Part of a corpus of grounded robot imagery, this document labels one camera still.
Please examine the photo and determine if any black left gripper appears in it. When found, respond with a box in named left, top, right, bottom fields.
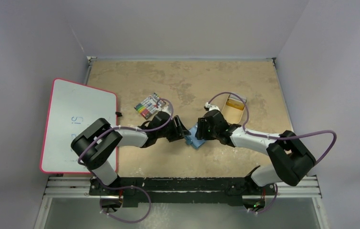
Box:
left=156, top=116, right=190, bottom=142

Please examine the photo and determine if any blue card holder wallet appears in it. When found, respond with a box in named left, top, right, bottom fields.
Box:
left=185, top=124, right=206, bottom=150

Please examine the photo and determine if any beige oval card tray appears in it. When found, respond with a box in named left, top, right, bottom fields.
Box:
left=221, top=95, right=247, bottom=124

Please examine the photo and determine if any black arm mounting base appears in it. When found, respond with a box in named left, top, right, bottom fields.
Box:
left=89, top=177, right=275, bottom=208

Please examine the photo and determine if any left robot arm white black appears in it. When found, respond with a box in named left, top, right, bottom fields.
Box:
left=71, top=111, right=191, bottom=195

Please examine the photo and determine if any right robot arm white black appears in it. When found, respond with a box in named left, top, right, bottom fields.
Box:
left=195, top=110, right=316, bottom=194

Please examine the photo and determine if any pack of coloured markers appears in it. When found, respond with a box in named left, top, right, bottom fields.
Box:
left=134, top=93, right=166, bottom=120

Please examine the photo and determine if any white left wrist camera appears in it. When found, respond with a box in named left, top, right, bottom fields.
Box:
left=160, top=104, right=173, bottom=115

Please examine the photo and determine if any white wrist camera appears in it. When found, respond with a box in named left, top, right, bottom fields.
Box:
left=204, top=102, right=220, bottom=111
left=160, top=104, right=173, bottom=115

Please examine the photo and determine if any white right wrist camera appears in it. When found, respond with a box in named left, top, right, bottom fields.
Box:
left=204, top=102, right=220, bottom=111

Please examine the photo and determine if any whiteboard with pink frame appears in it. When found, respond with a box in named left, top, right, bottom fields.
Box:
left=40, top=78, right=118, bottom=174

